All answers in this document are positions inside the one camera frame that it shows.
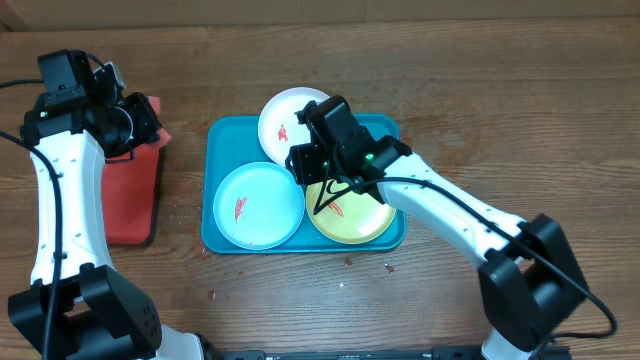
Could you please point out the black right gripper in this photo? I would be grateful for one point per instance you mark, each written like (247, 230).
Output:
(304, 167)

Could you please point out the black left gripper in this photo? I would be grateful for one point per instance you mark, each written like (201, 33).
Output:
(151, 122)

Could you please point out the white round plate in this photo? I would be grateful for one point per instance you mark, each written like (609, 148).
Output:
(278, 126)

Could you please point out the light blue round plate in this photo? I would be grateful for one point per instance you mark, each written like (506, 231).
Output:
(258, 206)

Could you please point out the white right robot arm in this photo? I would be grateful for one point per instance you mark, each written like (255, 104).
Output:
(529, 277)

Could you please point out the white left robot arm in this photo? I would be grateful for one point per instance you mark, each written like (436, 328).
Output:
(78, 306)

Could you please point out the dark tray with red liquid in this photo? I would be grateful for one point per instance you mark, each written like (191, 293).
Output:
(131, 192)

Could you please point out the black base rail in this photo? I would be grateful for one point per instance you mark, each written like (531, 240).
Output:
(437, 353)

